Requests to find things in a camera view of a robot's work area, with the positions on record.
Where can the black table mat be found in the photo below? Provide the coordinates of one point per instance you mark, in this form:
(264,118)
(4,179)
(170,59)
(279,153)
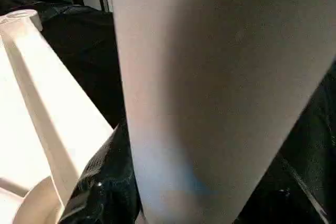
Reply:
(84,51)

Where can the white plastic table leg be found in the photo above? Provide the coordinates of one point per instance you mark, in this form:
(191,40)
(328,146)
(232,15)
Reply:
(210,87)

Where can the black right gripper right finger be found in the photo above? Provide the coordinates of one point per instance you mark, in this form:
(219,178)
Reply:
(278,198)

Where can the white plastic table top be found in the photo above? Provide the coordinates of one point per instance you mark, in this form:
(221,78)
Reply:
(37,119)

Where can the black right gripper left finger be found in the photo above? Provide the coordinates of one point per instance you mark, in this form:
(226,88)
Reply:
(107,187)

